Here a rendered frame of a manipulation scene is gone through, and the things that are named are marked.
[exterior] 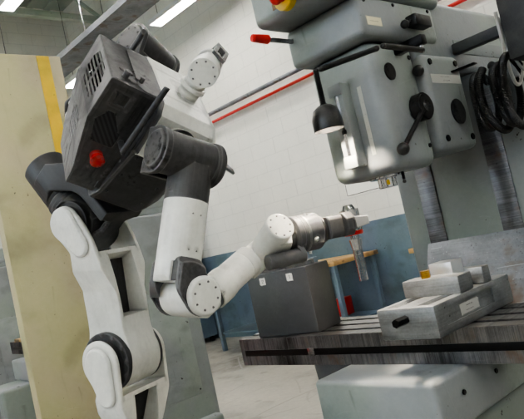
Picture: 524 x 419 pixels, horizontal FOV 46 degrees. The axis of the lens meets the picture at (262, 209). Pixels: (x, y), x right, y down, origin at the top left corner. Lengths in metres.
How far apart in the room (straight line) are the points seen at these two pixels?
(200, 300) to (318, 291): 0.64
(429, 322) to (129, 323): 0.70
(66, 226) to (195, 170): 0.45
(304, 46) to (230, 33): 6.82
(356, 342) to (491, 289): 0.35
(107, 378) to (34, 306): 1.35
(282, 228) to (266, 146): 6.57
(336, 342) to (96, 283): 0.63
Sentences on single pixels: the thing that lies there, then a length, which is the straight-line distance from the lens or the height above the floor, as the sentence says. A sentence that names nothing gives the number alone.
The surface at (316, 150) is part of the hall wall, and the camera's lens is 7.31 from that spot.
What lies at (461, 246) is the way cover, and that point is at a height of 1.07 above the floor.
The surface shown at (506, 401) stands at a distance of 1.61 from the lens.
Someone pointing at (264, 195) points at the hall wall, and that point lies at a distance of 7.98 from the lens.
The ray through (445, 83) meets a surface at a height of 1.52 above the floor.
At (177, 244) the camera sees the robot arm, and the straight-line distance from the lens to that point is 1.18.
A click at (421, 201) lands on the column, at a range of 1.98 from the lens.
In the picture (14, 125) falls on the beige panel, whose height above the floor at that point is 1.97.
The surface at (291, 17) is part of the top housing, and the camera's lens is 1.56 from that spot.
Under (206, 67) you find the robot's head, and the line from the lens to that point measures 1.36.
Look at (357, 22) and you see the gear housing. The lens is 1.50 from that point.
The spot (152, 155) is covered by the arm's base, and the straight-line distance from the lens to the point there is 1.22.
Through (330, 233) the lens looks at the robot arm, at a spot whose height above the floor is 1.20.
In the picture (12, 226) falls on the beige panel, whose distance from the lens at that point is 2.84.
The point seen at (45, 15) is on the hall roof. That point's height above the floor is 5.42.
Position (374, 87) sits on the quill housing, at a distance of 1.50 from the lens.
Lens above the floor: 1.21
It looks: 3 degrees up
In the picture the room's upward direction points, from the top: 13 degrees counter-clockwise
